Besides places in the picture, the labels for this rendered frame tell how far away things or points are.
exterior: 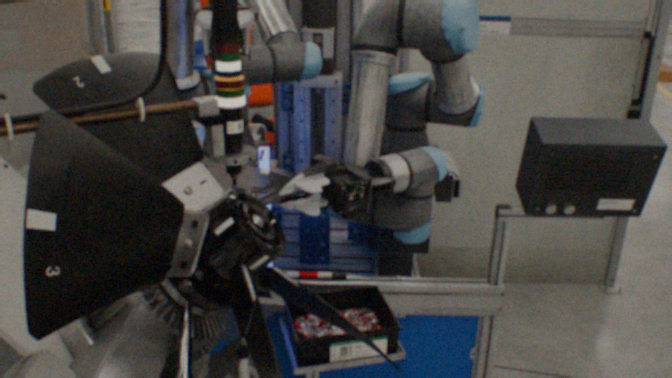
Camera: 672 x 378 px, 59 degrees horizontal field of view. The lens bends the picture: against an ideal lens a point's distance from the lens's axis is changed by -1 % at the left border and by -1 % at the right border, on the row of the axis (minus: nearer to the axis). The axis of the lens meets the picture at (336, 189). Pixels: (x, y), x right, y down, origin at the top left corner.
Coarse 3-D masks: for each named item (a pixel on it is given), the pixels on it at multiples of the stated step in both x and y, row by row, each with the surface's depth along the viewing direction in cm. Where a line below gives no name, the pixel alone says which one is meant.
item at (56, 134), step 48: (48, 144) 59; (96, 144) 65; (48, 192) 59; (96, 192) 64; (144, 192) 71; (48, 240) 58; (96, 240) 64; (144, 240) 71; (48, 288) 58; (96, 288) 65; (144, 288) 73
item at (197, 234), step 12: (192, 216) 79; (204, 216) 82; (180, 228) 78; (192, 228) 80; (204, 228) 82; (180, 240) 78; (192, 240) 81; (180, 252) 79; (192, 252) 81; (180, 264) 80; (192, 264) 82; (168, 276) 78
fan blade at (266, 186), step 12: (216, 168) 117; (252, 168) 120; (216, 180) 112; (228, 180) 112; (240, 180) 112; (252, 180) 112; (264, 180) 113; (276, 180) 114; (288, 180) 117; (264, 192) 105; (276, 192) 107; (300, 192) 111
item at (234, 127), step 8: (224, 112) 89; (232, 112) 89; (240, 112) 90; (224, 120) 90; (232, 120) 90; (240, 120) 90; (224, 128) 90; (232, 128) 90; (240, 128) 91; (224, 136) 91; (232, 136) 91; (240, 136) 91; (224, 144) 92; (232, 144) 91; (240, 144) 92; (224, 152) 92; (232, 152) 92; (240, 152) 92; (232, 168) 93; (240, 168) 94
